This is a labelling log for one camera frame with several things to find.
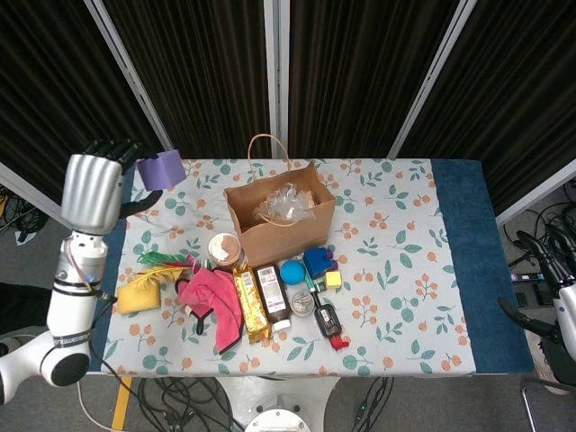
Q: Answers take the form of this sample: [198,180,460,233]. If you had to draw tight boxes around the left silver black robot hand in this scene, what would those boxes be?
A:
[59,138,164,236]

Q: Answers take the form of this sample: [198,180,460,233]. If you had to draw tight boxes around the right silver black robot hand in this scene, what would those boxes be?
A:
[497,229,576,347]

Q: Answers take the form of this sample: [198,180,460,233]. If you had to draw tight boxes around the purple foam block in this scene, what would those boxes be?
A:
[136,150,187,191]

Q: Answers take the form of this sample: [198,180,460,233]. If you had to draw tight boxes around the bundle of clear straws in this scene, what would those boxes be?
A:
[252,183,316,222]

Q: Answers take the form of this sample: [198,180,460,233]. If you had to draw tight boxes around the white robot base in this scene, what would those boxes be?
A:
[215,375,343,432]

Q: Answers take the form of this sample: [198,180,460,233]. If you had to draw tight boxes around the brown paper bag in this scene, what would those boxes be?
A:
[223,133,338,269]

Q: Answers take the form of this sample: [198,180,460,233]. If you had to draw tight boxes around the black foot pedal unit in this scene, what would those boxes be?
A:
[515,282,559,308]

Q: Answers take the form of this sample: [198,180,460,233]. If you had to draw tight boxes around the green and pink feathers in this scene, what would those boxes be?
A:
[136,250,199,271]

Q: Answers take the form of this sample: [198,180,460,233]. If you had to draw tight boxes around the yellow feather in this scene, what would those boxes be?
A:
[125,265,190,289]

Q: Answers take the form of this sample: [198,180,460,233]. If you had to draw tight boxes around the dark partition panel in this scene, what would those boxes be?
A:
[281,0,478,159]
[96,0,278,159]
[389,0,576,229]
[0,0,179,230]

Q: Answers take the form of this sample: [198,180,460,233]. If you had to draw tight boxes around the yellow sponge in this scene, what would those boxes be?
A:
[116,281,162,315]

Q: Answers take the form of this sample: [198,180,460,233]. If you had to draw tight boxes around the blue felt table cover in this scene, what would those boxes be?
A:
[49,159,536,377]

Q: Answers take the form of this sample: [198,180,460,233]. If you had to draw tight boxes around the amber plastic jar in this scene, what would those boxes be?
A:
[207,232,247,271]

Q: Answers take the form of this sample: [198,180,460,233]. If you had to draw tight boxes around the pink cloth with black trim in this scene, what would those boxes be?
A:
[174,265,245,356]

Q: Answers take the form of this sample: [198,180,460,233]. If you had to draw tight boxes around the gold foil packet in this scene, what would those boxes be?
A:
[232,263,273,346]

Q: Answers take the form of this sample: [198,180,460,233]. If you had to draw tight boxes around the brown bottle with white cap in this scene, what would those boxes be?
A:
[255,264,293,333]

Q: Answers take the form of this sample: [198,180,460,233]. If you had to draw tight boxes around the blue ball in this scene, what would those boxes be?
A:
[279,259,306,286]

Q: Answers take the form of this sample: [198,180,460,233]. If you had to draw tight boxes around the blue plastic block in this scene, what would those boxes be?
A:
[302,246,335,279]

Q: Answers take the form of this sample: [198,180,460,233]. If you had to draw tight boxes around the black bottle with red cap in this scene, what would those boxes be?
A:
[313,292,351,351]

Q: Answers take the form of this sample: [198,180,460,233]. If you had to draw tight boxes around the clear jar of paper clips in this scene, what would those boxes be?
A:
[290,291,316,317]

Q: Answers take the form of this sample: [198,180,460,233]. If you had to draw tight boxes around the floral print tablecloth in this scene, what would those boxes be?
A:
[101,157,477,378]

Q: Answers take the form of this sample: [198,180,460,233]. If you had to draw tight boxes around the black floor cable bundle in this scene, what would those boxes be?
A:
[0,184,50,244]
[134,376,244,432]
[501,179,576,271]
[350,376,395,432]

